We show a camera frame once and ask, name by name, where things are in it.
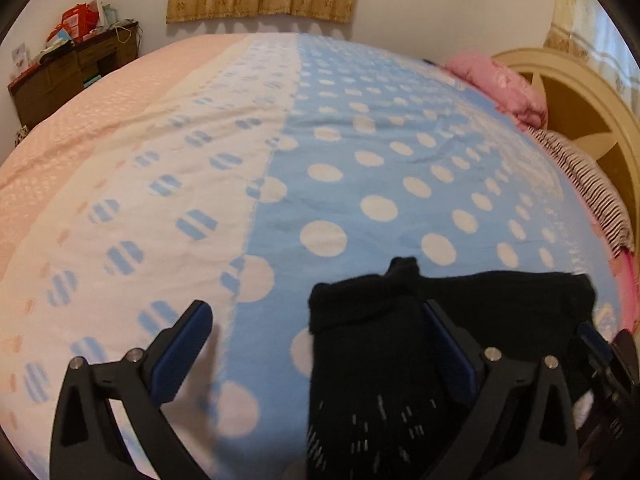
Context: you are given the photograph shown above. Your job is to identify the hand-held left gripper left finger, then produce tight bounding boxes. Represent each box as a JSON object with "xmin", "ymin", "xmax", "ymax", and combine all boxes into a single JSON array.
[{"xmin": 49, "ymin": 300, "xmax": 213, "ymax": 480}]

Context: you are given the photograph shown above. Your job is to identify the cream wooden headboard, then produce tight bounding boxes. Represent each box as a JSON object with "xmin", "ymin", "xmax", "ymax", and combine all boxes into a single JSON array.
[{"xmin": 492, "ymin": 47, "xmax": 640, "ymax": 241}]

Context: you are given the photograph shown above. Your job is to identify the blue pink polka-dot bedsheet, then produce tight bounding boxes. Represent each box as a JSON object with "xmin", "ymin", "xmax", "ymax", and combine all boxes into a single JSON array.
[{"xmin": 0, "ymin": 32, "xmax": 640, "ymax": 480}]

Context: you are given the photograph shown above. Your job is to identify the pink floral pillow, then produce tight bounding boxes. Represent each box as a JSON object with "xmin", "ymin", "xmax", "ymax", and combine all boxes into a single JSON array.
[{"xmin": 444, "ymin": 55, "xmax": 549, "ymax": 128}]

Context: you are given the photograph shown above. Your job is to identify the brown wooden desk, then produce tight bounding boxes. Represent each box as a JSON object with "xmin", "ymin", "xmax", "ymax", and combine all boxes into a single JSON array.
[{"xmin": 7, "ymin": 20, "xmax": 138, "ymax": 131}]

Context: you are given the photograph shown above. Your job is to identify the striped pillow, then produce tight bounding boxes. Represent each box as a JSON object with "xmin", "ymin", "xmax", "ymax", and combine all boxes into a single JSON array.
[{"xmin": 530, "ymin": 127, "xmax": 636, "ymax": 251}]

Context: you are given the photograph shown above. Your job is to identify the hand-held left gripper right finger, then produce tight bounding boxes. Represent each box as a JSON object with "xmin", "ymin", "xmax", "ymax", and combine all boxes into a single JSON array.
[{"xmin": 422, "ymin": 300, "xmax": 581, "ymax": 480}]

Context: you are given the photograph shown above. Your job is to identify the black pants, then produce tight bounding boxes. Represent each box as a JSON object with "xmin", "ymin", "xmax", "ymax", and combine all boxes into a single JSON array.
[{"xmin": 306, "ymin": 256, "xmax": 598, "ymax": 480}]

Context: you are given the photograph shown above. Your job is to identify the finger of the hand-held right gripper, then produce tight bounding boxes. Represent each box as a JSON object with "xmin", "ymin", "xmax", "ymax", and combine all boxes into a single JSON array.
[{"xmin": 575, "ymin": 322, "xmax": 640, "ymax": 436}]

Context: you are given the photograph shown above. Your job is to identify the yellow floral side curtain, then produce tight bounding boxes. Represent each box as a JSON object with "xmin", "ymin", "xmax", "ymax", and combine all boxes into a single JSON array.
[{"xmin": 545, "ymin": 0, "xmax": 640, "ymax": 116}]

